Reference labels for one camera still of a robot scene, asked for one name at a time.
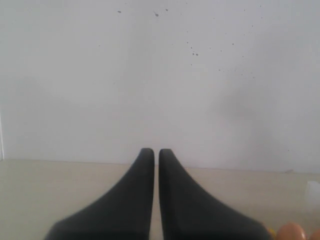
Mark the clear plastic storage box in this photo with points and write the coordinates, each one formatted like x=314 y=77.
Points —
x=312 y=195

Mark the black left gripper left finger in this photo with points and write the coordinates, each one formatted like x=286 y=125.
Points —
x=123 y=213

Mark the yellow plastic egg tray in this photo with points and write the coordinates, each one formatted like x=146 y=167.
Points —
x=272 y=233

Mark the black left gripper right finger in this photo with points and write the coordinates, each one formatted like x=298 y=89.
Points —
x=188 y=212

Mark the brown egg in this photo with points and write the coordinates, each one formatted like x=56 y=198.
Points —
x=315 y=235
x=291 y=231

